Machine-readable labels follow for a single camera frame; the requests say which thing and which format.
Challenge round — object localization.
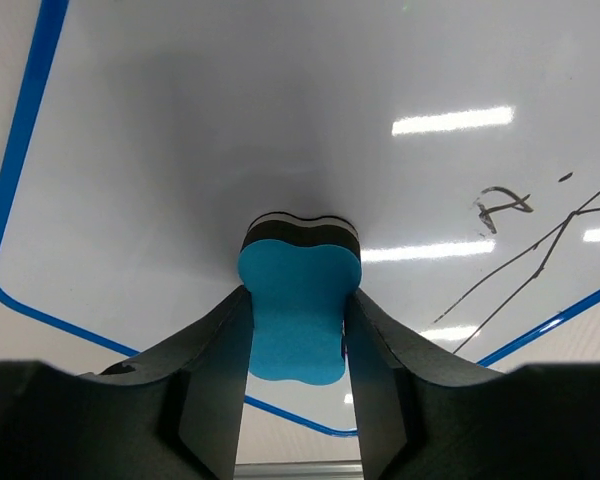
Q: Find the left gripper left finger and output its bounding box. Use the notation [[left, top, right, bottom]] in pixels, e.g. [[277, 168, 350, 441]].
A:
[[0, 287, 253, 479]]

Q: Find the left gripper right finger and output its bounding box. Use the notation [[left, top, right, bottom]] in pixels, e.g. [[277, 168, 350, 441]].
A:
[[344, 292, 600, 479]]

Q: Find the blue foam whiteboard eraser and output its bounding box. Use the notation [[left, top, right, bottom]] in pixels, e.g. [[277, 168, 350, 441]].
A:
[[237, 212, 362, 386]]

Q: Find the blue-framed small whiteboard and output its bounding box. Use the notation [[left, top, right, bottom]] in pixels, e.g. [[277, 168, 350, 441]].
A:
[[0, 0, 600, 439]]

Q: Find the aluminium mounting rail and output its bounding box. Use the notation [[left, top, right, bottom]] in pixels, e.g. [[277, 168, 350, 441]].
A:
[[234, 461, 364, 480]]

